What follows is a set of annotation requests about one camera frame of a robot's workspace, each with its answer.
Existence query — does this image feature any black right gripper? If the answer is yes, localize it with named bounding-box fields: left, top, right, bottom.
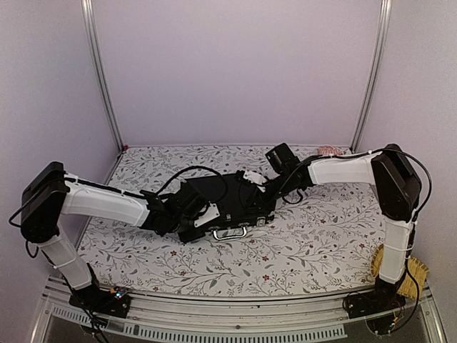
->
left=243, top=172, right=293, bottom=214

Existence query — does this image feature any black poker set case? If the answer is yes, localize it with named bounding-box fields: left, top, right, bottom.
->
left=178, top=173, right=275, bottom=240

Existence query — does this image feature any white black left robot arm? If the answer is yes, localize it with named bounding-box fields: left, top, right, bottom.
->
left=8, top=161, right=229, bottom=310

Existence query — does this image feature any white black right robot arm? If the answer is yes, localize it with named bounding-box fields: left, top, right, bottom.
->
left=241, top=143, right=427, bottom=312

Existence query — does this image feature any floral patterned table mat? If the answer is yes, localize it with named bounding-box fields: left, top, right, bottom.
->
left=73, top=144, right=396, bottom=297

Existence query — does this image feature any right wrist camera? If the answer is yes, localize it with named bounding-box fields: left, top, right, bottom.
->
left=236, top=170, right=268, bottom=192

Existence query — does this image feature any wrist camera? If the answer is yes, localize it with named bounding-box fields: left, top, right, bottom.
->
left=236, top=170, right=268, bottom=192
left=194, top=203, right=220, bottom=227

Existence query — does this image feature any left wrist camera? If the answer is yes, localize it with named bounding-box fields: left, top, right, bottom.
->
left=194, top=203, right=220, bottom=227

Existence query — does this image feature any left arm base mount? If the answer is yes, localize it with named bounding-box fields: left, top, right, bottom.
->
left=69, top=285, right=132, bottom=319

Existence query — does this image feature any front aluminium rail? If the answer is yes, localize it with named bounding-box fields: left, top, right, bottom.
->
left=31, top=277, right=451, bottom=342

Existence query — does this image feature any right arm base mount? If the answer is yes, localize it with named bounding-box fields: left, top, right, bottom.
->
left=342, top=290, right=406, bottom=336

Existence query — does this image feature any right aluminium frame post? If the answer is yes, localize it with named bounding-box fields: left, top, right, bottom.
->
left=350, top=0, right=392, bottom=152

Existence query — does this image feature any aluminium frame post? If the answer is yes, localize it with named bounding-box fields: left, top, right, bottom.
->
left=81, top=0, right=124, bottom=152
left=350, top=0, right=392, bottom=152

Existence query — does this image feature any left aluminium frame post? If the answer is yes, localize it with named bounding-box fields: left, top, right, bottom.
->
left=81, top=0, right=124, bottom=152

